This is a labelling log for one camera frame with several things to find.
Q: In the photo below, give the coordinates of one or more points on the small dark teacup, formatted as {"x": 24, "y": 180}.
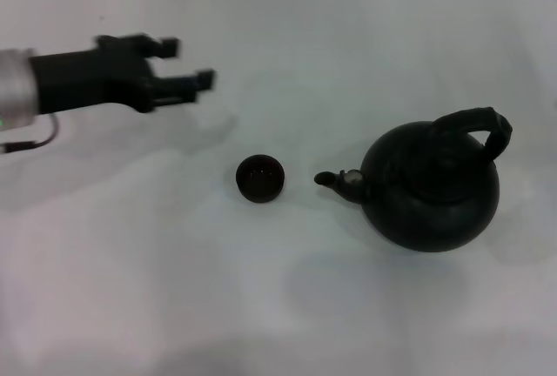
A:
{"x": 260, "y": 178}

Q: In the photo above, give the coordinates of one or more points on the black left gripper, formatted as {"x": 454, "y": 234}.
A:
{"x": 87, "y": 80}

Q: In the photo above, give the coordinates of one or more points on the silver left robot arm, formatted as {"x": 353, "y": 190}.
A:
{"x": 15, "y": 89}

